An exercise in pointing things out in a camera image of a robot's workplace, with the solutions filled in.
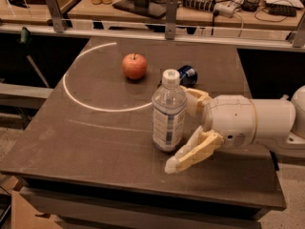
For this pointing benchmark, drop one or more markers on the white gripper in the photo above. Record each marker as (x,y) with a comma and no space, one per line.
(229,119)

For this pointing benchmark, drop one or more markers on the clear plastic water bottle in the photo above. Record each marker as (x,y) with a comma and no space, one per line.
(168,112)

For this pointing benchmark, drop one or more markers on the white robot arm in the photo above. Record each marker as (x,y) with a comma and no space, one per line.
(279,125)

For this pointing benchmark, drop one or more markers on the blue soda can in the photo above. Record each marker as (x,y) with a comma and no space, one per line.
(185,76)

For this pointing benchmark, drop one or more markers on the red apple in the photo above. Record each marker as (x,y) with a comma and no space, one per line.
(134,66)

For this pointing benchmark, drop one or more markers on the black power strip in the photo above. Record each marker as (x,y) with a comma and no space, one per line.
(205,5)

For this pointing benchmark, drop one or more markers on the clear acrylic barrier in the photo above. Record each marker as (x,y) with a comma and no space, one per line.
(283,39)

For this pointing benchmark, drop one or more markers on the black monitor stand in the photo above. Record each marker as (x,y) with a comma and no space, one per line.
(142,7)

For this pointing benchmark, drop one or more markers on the black keyboard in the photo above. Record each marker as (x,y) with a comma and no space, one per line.
(277,9)

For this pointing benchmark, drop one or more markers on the middle metal bracket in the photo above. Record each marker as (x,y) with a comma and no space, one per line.
(171,8)

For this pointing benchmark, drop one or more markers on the metal bracket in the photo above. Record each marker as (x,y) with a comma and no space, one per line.
(171,8)
(59,24)

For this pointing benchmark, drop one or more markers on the left metal bracket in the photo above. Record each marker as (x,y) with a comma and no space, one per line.
(59,24)

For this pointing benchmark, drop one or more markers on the green handled tool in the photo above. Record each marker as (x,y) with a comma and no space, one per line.
(24,41)

